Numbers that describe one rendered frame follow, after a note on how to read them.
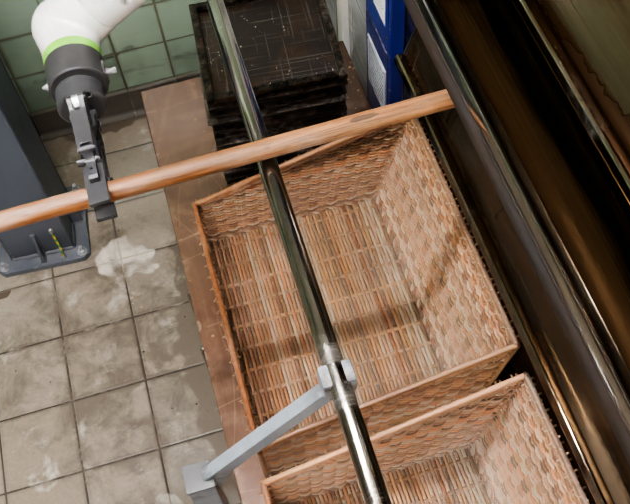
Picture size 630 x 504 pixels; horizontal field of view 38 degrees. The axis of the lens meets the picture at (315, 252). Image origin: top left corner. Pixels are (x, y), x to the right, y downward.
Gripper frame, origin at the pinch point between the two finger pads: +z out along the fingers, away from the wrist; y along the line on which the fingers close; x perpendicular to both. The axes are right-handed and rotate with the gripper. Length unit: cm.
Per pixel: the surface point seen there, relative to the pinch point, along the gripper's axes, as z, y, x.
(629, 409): 60, -25, -47
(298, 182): -27, 48, -33
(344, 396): 40.0, 1.6, -24.4
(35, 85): -124, 98, 26
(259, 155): 1.6, -0.7, -23.5
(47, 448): -17, 119, 43
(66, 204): 1.3, -1.1, 4.8
